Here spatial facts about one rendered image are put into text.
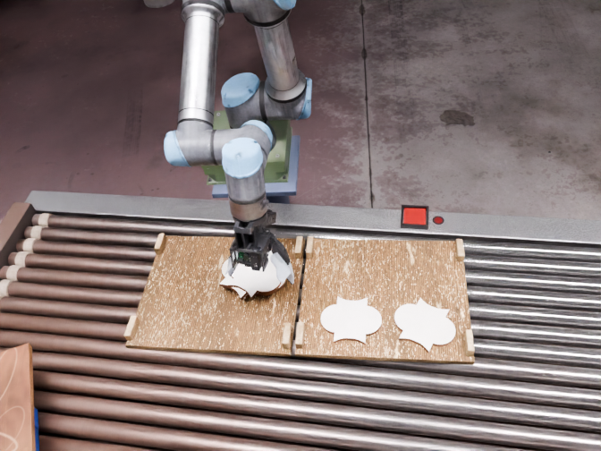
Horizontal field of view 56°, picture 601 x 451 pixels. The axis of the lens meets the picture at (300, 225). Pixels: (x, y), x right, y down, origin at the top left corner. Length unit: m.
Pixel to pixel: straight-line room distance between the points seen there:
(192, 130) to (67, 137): 2.63
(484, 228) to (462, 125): 1.80
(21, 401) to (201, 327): 0.42
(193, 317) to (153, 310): 0.11
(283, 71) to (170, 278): 0.62
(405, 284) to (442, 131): 1.96
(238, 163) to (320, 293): 0.51
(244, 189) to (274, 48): 0.49
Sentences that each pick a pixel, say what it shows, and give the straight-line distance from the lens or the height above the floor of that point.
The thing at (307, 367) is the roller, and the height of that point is 0.92.
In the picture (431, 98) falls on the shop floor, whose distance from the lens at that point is 3.55.
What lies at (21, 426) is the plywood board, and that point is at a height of 1.04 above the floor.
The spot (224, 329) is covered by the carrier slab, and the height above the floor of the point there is 0.94.
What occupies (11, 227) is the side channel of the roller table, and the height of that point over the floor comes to 0.95.
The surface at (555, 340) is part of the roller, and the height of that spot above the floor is 0.91.
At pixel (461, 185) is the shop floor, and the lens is 3.02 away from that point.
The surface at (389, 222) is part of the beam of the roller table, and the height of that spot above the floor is 0.91.
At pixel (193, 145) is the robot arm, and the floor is 1.39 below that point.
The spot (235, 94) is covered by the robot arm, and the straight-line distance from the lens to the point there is 1.65.
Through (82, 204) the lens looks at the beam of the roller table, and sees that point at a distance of 1.88.
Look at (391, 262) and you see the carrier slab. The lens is 1.49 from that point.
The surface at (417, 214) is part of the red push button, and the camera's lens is 1.61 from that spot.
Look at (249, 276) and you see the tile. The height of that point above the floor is 0.99.
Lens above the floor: 2.13
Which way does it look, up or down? 49 degrees down
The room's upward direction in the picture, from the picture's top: 8 degrees counter-clockwise
